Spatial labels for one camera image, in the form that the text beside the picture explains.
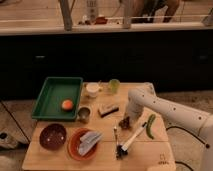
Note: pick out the dark grape bunch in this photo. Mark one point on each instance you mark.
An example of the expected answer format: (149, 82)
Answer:
(125, 123)

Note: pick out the small metal cup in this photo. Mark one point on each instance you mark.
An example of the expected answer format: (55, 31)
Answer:
(84, 114)

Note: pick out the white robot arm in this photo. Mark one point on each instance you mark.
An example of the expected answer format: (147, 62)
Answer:
(197, 121)

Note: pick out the green translucent cup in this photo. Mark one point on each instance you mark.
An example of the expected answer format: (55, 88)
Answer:
(114, 85)

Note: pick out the orange fruit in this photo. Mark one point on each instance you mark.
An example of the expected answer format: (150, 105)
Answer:
(67, 105)

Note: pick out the wooden block eraser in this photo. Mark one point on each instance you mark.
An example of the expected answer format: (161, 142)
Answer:
(105, 110)

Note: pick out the white paper cup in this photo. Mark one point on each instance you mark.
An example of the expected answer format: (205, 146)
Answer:
(92, 89)

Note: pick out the white handled brush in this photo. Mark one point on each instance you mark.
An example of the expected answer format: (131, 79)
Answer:
(123, 148)

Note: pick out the grey folded cloth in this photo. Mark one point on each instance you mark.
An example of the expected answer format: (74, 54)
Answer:
(87, 141)

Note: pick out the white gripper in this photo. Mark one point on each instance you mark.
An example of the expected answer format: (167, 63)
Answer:
(133, 111)

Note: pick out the dark purple bowl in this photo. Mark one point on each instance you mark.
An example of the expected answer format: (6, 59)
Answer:
(53, 136)

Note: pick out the green plastic tray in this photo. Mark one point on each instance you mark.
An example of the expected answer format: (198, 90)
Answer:
(54, 92)

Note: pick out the red object on shelf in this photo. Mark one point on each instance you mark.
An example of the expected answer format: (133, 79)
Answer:
(101, 20)

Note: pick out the small metal spoon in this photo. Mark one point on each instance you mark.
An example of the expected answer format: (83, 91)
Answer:
(116, 142)

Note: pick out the green chili pepper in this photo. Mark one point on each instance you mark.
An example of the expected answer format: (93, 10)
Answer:
(150, 121)

